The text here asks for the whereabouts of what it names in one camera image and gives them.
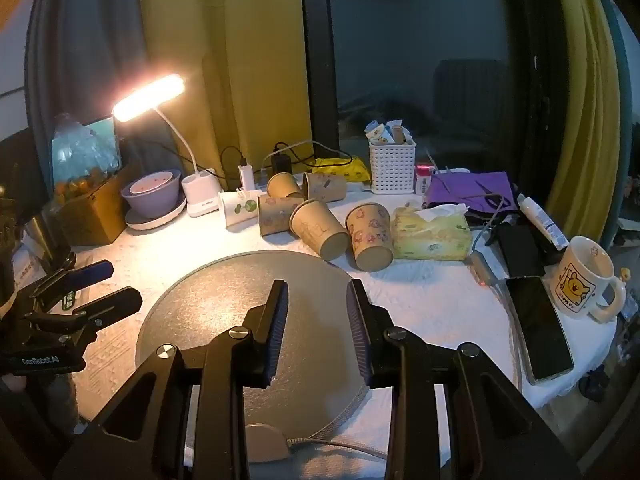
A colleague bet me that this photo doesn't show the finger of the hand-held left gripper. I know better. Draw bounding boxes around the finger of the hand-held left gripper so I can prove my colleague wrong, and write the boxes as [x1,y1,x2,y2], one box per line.
[30,260,115,306]
[25,286,143,343]

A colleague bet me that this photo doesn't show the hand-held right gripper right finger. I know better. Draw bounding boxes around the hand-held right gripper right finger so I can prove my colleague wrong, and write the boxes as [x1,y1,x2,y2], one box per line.
[346,278,583,480]

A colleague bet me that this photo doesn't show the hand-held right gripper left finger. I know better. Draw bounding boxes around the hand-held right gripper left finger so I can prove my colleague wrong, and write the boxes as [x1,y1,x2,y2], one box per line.
[52,279,291,480]

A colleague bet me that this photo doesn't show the brown paper cup cartoon print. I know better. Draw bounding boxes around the brown paper cup cartoon print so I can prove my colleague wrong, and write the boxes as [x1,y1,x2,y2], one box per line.
[345,203,395,272]
[257,195,305,237]

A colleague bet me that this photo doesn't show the brown paper cup line drawing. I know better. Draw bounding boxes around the brown paper cup line drawing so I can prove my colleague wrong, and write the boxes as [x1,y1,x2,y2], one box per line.
[289,199,350,262]

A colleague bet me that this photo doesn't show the white paper cup green print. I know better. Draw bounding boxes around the white paper cup green print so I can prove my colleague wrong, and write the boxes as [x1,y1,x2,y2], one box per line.
[218,190,263,231]

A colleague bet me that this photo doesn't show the plain brown paper cup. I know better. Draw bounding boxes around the plain brown paper cup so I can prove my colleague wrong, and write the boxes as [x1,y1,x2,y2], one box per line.
[266,172,303,200]

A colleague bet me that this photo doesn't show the brown paper cup dark print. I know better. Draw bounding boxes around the brown paper cup dark print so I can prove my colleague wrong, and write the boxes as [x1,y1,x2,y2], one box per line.
[302,172,347,203]

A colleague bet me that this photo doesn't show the cardboard box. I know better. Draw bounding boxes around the cardboard box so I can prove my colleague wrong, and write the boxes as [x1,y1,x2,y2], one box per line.
[52,162,138,246]

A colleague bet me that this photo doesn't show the grey round mat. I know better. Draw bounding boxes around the grey round mat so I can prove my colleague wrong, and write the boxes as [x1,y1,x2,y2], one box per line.
[135,250,523,441]

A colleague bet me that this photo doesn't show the purple bowl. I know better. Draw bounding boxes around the purple bowl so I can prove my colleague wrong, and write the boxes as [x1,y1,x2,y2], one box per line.
[121,169,182,220]

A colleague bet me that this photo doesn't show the white plate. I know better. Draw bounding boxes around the white plate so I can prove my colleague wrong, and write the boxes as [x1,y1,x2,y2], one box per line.
[125,195,187,232]

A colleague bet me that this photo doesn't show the pink bowl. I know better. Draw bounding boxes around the pink bowl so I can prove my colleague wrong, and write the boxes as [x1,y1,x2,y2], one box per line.
[129,171,176,195]

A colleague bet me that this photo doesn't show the yellow tissue pack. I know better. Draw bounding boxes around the yellow tissue pack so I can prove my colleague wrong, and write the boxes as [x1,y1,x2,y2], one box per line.
[391,203,472,261]

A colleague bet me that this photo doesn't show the clear blue plastic bag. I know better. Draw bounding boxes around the clear blue plastic bag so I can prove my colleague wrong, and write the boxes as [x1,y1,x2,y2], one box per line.
[51,112,122,188]

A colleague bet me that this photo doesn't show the white desk lamp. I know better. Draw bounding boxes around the white desk lamp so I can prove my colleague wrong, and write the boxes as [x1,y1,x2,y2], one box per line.
[112,74,223,218]

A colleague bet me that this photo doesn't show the yellow snack packet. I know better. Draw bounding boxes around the yellow snack packet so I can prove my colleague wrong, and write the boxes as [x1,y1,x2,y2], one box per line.
[311,156,371,183]

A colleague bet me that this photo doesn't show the white plastic basket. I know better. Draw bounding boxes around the white plastic basket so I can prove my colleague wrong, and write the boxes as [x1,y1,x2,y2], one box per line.
[369,137,417,195]

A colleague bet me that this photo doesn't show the purple pouch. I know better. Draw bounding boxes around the purple pouch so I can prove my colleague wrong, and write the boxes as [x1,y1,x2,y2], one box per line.
[424,171,516,213]

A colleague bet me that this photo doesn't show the black power bank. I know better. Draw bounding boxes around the black power bank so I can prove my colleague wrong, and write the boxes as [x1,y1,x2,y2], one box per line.
[495,225,546,278]

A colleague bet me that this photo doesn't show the black smartphone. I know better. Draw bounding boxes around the black smartphone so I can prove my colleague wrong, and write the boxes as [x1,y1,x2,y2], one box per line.
[504,275,575,385]

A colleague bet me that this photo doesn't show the packets in basket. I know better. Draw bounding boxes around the packets in basket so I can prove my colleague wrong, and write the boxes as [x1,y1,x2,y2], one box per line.
[364,119,413,146]

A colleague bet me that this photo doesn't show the white tube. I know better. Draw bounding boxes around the white tube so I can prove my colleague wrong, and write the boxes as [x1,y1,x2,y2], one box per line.
[517,194,571,251]

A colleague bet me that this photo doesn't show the white mug yellow bear print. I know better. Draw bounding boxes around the white mug yellow bear print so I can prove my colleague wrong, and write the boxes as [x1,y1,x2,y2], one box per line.
[550,236,627,323]

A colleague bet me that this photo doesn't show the grey curtain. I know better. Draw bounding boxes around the grey curtain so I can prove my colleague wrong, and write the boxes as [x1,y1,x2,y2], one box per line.
[25,0,146,161]

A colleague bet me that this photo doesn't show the yellow curtain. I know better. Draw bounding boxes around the yellow curtain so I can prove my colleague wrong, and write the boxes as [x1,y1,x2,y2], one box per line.
[137,0,313,181]
[545,0,623,243]

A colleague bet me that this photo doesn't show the grey cable with adapter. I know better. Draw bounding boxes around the grey cable with adapter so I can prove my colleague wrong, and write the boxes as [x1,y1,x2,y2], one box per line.
[465,195,506,288]

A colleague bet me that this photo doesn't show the white charging cable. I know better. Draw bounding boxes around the white charging cable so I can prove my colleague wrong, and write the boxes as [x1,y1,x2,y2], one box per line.
[262,140,353,171]

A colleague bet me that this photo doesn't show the black window frame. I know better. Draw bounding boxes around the black window frame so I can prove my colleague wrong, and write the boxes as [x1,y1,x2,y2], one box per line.
[300,0,341,161]

